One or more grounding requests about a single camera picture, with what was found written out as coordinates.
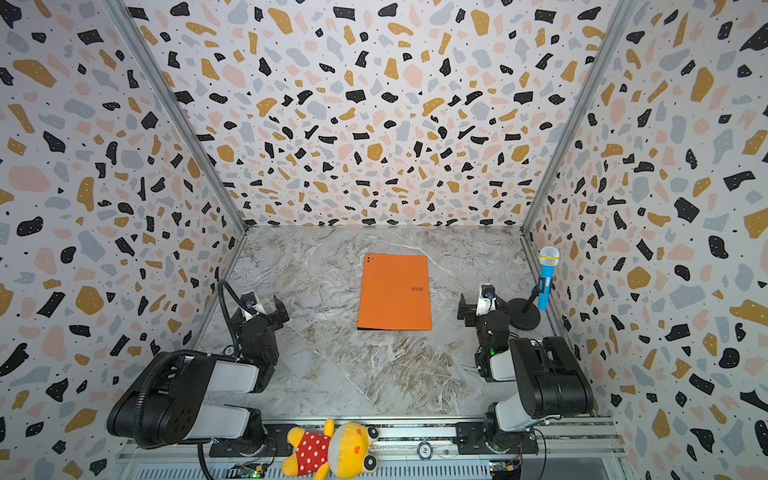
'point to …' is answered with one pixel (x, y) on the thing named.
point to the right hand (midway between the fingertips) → (477, 289)
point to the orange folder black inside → (394, 293)
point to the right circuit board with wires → (506, 469)
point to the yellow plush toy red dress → (342, 451)
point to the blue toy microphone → (549, 258)
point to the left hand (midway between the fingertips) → (257, 299)
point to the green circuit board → (247, 471)
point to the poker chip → (424, 451)
